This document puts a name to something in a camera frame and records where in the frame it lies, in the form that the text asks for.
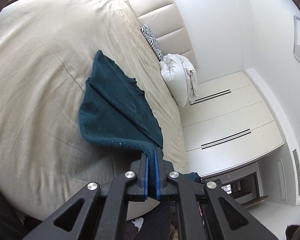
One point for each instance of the white built-in wardrobe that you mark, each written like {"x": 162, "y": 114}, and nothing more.
{"x": 228, "y": 126}

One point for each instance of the beige padded headboard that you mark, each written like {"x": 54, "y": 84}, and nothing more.
{"x": 166, "y": 23}

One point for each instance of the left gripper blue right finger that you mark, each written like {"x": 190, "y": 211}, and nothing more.
{"x": 163, "y": 188}

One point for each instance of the white air conditioner vent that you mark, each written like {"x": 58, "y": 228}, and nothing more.
{"x": 297, "y": 166}

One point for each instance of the zebra print pillow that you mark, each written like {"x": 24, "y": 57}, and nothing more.
{"x": 152, "y": 41}

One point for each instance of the white folded duvet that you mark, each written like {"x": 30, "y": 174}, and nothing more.
{"x": 180, "y": 77}

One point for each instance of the dark teal knit sweater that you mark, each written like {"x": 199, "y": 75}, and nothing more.
{"x": 115, "y": 113}

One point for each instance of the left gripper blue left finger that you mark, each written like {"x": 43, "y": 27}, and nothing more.
{"x": 138, "y": 191}

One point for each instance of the beige bed with sheet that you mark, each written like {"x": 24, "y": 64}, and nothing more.
{"x": 47, "y": 48}

